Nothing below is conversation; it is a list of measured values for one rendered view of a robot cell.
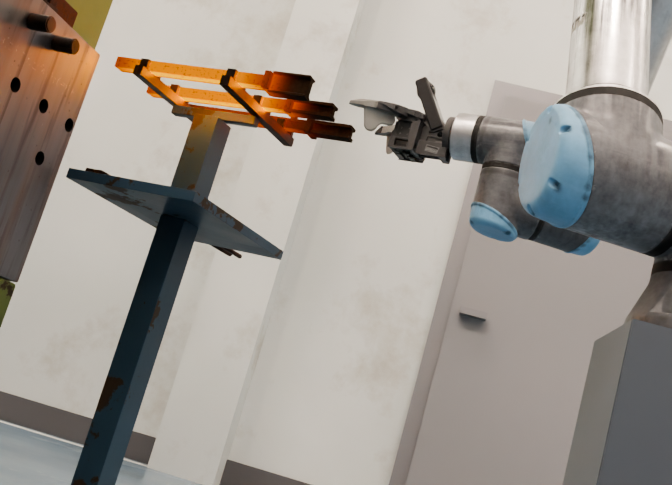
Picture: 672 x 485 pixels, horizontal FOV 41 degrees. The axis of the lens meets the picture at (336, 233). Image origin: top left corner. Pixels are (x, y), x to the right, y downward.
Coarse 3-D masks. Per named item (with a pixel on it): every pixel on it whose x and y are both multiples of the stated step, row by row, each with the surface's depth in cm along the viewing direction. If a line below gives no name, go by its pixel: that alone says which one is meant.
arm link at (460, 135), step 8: (456, 120) 167; (464, 120) 166; (472, 120) 166; (456, 128) 166; (464, 128) 166; (472, 128) 165; (456, 136) 166; (464, 136) 165; (456, 144) 166; (464, 144) 166; (456, 152) 167; (464, 152) 166; (456, 160) 171; (464, 160) 169
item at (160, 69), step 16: (128, 64) 188; (160, 64) 186; (176, 64) 184; (192, 80) 185; (208, 80) 182; (240, 80) 178; (256, 80) 176; (272, 80) 176; (288, 80) 175; (304, 80) 174; (272, 96) 177; (288, 96) 174; (304, 96) 172
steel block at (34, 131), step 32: (0, 0) 139; (32, 0) 146; (32, 32) 148; (64, 32) 156; (0, 64) 142; (64, 64) 158; (96, 64) 167; (0, 96) 144; (32, 96) 151; (0, 128) 146; (32, 128) 153; (64, 128) 162; (0, 160) 147; (32, 160) 155; (0, 192) 149; (32, 192) 157; (0, 224) 151; (32, 224) 159; (0, 256) 152
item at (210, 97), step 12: (156, 96) 202; (180, 96) 197; (192, 96) 196; (204, 96) 194; (216, 96) 193; (228, 96) 192; (252, 96) 190; (264, 108) 189; (276, 108) 187; (288, 108) 184; (300, 108) 185; (312, 108) 184; (324, 108) 183; (336, 108) 183; (324, 120) 184
